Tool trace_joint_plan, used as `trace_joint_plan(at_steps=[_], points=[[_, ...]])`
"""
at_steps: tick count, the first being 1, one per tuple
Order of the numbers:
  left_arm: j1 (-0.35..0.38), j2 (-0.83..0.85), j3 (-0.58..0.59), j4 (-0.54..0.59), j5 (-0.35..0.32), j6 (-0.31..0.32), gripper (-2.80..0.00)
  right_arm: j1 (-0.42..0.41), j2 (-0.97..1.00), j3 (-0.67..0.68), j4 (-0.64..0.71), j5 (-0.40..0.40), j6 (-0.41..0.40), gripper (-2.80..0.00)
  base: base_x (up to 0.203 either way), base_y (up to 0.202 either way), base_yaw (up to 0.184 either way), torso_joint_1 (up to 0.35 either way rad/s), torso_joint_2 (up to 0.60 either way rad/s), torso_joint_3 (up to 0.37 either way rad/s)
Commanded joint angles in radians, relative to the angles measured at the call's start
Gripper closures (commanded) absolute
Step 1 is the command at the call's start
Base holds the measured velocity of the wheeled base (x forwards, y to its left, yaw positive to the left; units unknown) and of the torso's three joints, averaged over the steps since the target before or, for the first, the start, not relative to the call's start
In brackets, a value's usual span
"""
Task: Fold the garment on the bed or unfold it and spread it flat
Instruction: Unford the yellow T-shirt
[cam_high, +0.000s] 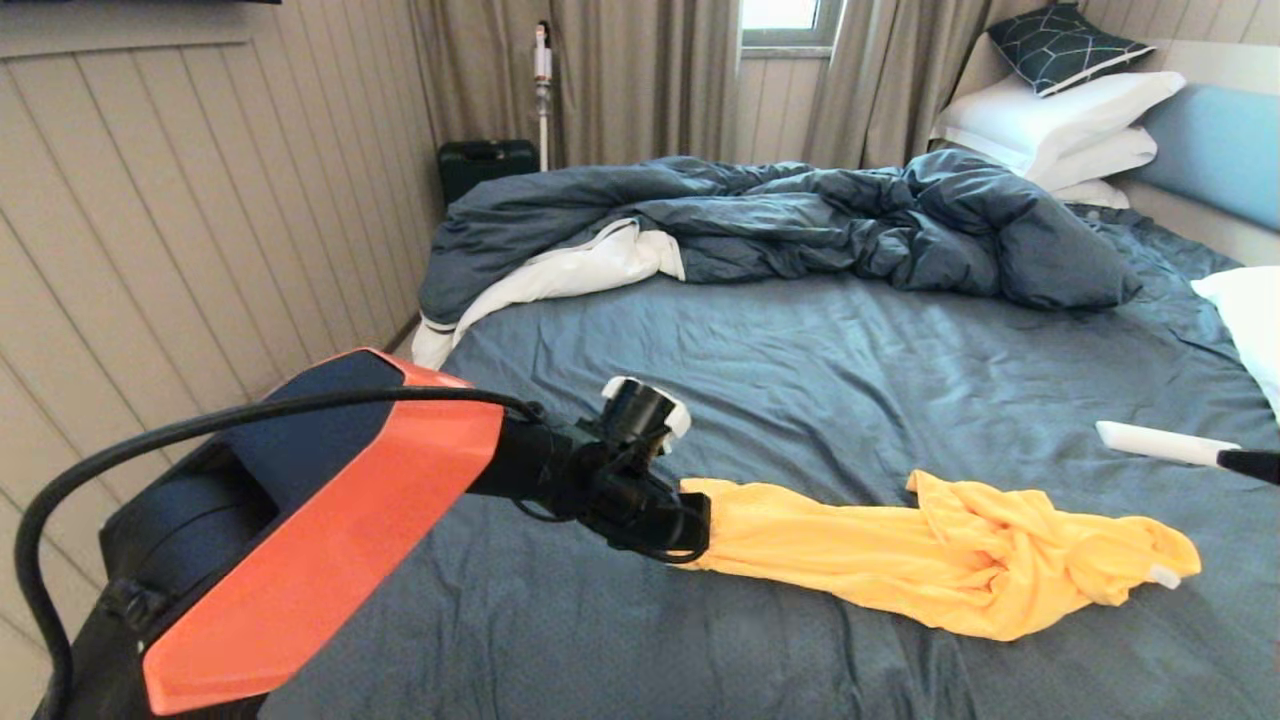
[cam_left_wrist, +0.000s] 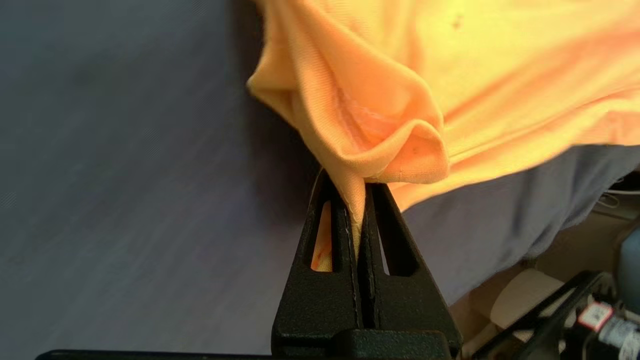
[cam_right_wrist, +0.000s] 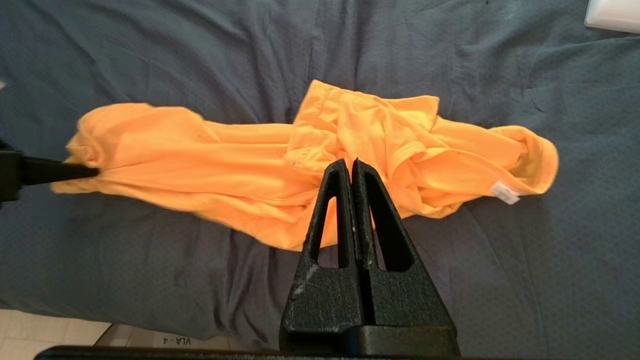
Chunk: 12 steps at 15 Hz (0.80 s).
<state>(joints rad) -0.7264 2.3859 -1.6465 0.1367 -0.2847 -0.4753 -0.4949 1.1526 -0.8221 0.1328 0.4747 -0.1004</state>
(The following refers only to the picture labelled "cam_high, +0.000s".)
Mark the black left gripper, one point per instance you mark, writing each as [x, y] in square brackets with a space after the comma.
[655, 520]

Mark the long white remote control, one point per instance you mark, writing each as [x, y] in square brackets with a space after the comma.
[1160, 443]

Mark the light blue headboard pad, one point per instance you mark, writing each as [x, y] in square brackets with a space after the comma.
[1220, 155]

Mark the narrow beige curtain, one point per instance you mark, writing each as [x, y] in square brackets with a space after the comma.
[880, 80]

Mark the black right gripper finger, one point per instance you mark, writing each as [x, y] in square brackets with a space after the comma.
[1255, 458]
[1262, 474]

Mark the white duvet lining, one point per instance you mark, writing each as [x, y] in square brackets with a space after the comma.
[560, 276]

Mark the large white pillow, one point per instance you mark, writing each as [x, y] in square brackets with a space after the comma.
[1050, 115]

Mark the wide beige curtain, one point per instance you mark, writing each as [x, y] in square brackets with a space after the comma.
[640, 80]

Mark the white stick vacuum cleaner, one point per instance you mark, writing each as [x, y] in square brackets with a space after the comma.
[544, 86]

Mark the crumpled dark blue duvet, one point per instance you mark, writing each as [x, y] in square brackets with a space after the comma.
[800, 215]

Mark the dark green hard case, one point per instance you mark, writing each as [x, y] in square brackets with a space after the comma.
[485, 166]

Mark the yellow t-shirt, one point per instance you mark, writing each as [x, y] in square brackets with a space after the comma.
[900, 560]

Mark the window with grey frame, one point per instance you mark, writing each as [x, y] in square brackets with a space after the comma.
[780, 15]

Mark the flat white pillow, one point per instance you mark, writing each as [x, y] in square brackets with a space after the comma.
[1100, 160]

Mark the dark blue bed sheet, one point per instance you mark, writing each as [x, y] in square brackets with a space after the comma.
[800, 380]

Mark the small white pillow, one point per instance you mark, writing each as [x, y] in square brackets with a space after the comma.
[1092, 196]

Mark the beige headboard frame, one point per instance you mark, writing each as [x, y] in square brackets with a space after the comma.
[1220, 66]

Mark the dark geometric pattern cushion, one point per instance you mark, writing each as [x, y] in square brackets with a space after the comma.
[1065, 50]

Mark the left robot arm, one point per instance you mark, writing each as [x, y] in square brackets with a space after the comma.
[320, 530]

